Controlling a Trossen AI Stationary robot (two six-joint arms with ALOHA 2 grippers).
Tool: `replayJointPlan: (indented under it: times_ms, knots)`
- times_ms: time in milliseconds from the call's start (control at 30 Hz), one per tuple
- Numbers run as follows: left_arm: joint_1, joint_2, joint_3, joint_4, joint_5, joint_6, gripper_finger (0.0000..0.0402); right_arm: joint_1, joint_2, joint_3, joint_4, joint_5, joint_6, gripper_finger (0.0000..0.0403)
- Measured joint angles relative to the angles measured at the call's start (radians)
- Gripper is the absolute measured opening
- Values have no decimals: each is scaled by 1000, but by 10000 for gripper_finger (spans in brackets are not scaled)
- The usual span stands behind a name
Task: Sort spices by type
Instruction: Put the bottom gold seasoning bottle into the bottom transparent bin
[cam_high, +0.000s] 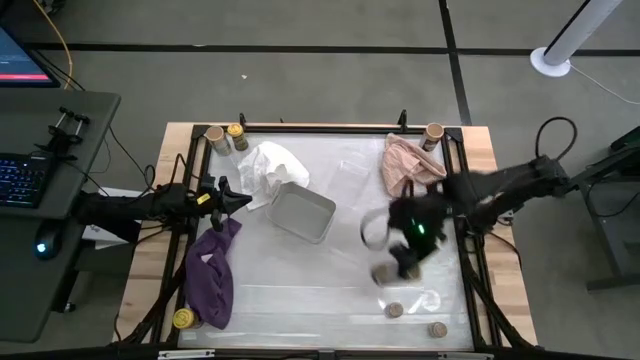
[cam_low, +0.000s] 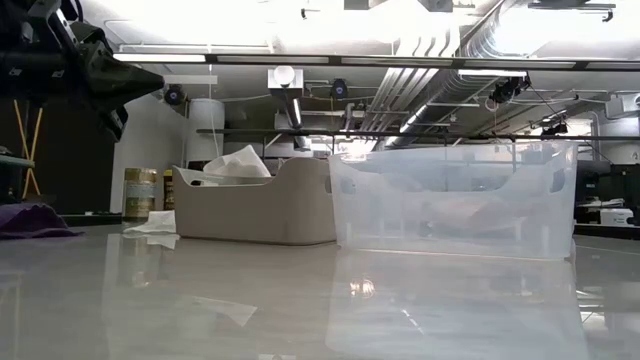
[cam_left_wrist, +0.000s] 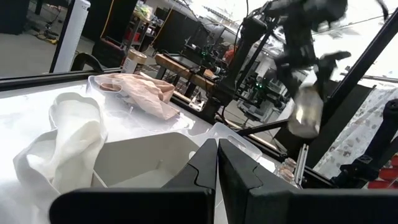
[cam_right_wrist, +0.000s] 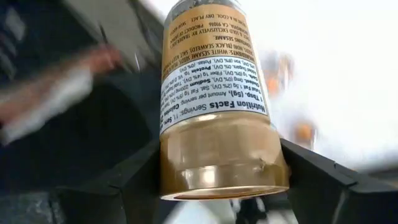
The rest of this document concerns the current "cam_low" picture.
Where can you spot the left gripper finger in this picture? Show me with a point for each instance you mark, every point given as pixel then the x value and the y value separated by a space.
pixel 117 120
pixel 115 80

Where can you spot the yellow-lid spice jar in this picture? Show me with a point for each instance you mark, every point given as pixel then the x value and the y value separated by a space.
pixel 140 195

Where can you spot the black round device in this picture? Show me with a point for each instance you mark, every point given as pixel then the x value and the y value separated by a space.
pixel 175 95
pixel 339 89

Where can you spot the yellow pole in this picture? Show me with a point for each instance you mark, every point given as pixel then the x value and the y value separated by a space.
pixel 34 145
pixel 25 145

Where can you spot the dark jar with yellow lid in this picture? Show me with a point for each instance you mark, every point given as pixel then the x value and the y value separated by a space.
pixel 169 192

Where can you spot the white cloth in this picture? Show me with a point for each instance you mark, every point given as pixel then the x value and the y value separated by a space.
pixel 240 162

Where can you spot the purple cloth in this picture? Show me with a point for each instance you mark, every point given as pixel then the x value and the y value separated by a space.
pixel 30 220

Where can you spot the overhead light bar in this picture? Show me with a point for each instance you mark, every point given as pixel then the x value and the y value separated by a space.
pixel 350 61

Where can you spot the pink cloth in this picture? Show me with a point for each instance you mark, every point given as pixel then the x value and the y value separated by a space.
pixel 475 215

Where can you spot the white box on shelf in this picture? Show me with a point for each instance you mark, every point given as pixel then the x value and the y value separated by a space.
pixel 616 217

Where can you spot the black table frame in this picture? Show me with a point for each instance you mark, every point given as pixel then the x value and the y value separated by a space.
pixel 90 220

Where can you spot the white overhead camera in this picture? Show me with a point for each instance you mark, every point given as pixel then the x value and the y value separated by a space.
pixel 285 77

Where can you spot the black horizontal rail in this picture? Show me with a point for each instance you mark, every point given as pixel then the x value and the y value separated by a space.
pixel 450 135

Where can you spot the corrugated silver air duct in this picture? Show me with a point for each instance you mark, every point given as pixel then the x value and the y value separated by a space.
pixel 450 85

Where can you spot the black ceiling camera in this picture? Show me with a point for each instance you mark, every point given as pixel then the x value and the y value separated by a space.
pixel 510 90

